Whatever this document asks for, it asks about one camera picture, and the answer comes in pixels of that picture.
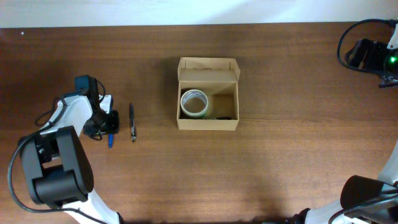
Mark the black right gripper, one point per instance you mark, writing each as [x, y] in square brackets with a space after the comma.
[359, 52]

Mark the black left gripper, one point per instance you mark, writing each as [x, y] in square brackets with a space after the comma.
[110, 121]

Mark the blue pen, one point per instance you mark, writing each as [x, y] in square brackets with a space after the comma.
[110, 140]

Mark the black pen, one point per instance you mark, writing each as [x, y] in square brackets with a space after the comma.
[132, 124]

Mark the white masking tape roll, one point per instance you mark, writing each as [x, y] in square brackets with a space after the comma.
[194, 103]

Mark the green tape roll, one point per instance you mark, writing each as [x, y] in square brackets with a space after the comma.
[206, 114]

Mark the black and white marker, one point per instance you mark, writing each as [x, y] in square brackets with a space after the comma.
[224, 118]

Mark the cardboard box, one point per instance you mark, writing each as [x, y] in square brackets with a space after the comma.
[218, 79]

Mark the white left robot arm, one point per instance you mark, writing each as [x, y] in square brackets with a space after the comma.
[57, 171]

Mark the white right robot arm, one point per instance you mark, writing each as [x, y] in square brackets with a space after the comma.
[364, 200]

